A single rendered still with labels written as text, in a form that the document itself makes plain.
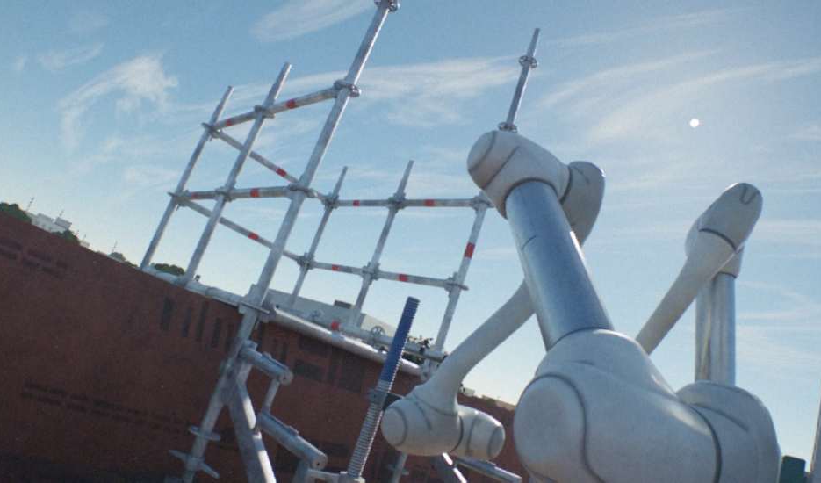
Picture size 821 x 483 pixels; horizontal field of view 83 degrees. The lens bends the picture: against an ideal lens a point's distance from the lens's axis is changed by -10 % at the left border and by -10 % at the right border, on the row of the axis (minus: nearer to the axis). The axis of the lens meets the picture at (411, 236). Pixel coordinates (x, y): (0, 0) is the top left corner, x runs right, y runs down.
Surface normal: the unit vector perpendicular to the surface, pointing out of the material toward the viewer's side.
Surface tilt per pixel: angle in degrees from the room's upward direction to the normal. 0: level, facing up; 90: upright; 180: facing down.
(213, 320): 90
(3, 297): 90
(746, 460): 80
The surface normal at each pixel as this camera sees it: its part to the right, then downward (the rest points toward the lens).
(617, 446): 0.06, -0.19
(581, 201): 0.46, 0.18
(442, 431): 0.65, 0.16
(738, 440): 0.29, -0.48
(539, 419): -0.84, -0.33
